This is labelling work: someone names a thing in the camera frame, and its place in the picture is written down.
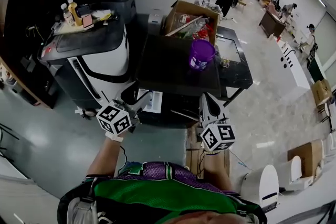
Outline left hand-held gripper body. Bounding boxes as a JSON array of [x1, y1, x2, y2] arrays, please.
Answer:
[[96, 98, 144, 137]]

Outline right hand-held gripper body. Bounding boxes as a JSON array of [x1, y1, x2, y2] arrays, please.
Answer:
[[198, 92, 237, 152]]

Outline white detergent drawer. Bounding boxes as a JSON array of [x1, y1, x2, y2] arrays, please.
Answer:
[[136, 88, 164, 114]]

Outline black washing machine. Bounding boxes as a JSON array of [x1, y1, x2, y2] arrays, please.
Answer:
[[130, 33, 223, 129]]

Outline person's right forearm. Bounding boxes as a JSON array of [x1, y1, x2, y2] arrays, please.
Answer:
[[203, 151, 235, 194]]

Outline person's left forearm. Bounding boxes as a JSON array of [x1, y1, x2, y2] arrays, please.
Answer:
[[86, 135, 124, 179]]

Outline black and white machine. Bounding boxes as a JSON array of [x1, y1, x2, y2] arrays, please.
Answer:
[[36, 17, 138, 114]]

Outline open cardboard box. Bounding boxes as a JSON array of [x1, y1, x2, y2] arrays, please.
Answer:
[[163, 0, 220, 47]]

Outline white wristband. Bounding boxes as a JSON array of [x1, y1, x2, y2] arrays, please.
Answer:
[[104, 132, 124, 143]]

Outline black marble table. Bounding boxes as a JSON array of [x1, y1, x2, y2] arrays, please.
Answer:
[[214, 25, 255, 109]]

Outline purple plastic bucket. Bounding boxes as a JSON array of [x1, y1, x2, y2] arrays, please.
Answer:
[[188, 39, 217, 72]]

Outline small white appliance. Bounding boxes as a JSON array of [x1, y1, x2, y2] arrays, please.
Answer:
[[148, 9, 165, 35]]

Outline green and purple jersey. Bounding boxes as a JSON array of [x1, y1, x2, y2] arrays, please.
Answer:
[[58, 161, 267, 224]]

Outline wooden stick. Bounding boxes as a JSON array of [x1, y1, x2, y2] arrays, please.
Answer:
[[167, 15, 204, 36]]

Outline large cardboard box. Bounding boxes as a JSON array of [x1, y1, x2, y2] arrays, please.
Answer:
[[287, 140, 324, 179]]

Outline wooden shelf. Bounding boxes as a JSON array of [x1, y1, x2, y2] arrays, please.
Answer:
[[0, 57, 55, 111]]

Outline pink box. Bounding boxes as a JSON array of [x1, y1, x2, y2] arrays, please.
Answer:
[[81, 14, 94, 31]]

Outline grey tray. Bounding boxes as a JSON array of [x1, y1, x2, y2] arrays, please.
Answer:
[[51, 18, 116, 35]]

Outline white panel with hooks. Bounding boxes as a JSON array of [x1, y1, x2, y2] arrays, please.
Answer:
[[272, 37, 311, 90]]

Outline dark grey bin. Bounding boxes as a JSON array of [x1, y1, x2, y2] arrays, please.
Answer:
[[78, 0, 137, 26]]

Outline orange juice bottle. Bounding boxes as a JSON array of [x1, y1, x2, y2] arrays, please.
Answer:
[[67, 0, 83, 27]]

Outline flat cardboard box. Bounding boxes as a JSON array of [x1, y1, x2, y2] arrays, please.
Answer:
[[311, 78, 333, 109]]

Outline clear bottle white cap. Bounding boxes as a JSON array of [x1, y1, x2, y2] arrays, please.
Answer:
[[60, 3, 73, 25]]

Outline brown wooden desk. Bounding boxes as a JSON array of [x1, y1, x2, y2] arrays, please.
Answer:
[[259, 10, 286, 39]]

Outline black cable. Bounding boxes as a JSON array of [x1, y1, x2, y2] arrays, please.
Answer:
[[117, 146, 129, 175]]

